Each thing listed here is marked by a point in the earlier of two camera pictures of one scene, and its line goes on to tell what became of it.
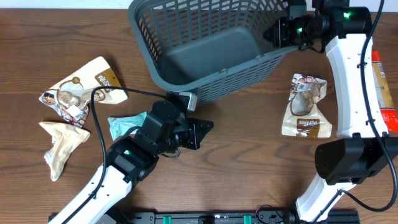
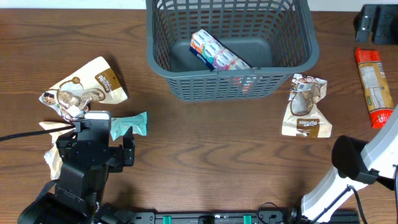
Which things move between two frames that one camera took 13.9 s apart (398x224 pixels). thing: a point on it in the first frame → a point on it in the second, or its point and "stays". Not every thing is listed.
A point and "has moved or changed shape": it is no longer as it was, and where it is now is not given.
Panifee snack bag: x=72 y=98 stays
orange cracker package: x=384 y=93 stays
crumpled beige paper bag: x=65 y=139 stays
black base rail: x=220 y=217 stays
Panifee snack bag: x=305 y=118 stays
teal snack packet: x=118 y=125 stays
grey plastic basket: x=205 y=48 has moved or changed shape
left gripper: x=196 y=131 → x=118 y=154
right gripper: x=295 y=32 → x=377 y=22
